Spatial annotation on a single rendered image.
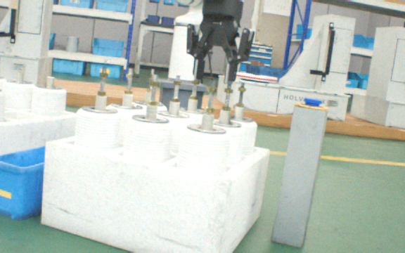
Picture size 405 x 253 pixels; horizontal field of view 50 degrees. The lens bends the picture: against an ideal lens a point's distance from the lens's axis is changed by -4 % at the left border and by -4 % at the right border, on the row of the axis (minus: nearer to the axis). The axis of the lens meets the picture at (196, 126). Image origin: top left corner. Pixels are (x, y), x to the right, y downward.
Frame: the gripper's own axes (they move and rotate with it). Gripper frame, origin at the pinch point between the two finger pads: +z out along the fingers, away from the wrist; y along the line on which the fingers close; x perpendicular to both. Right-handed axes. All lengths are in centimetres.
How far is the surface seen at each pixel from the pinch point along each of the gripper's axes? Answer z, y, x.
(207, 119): 8.4, -0.5, 1.0
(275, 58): -16, 283, -588
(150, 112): 8.9, 10.7, 4.3
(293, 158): 15.9, -10.3, -19.5
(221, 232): 27.0, -9.4, 5.1
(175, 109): 9.1, 13.8, -7.3
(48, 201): 30.0, 26.0, 15.8
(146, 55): 9, 577, -608
